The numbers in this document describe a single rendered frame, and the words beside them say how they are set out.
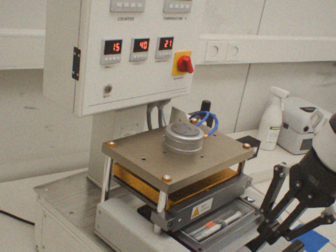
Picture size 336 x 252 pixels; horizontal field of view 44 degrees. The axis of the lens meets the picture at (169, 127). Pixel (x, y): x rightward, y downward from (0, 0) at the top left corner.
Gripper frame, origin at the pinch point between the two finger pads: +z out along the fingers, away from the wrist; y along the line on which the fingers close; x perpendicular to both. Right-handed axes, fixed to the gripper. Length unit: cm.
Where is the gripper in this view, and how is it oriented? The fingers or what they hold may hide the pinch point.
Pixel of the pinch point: (264, 237)
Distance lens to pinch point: 80.1
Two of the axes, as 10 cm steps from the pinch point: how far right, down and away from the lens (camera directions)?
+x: 6.9, -1.7, 7.0
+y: 6.1, 6.7, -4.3
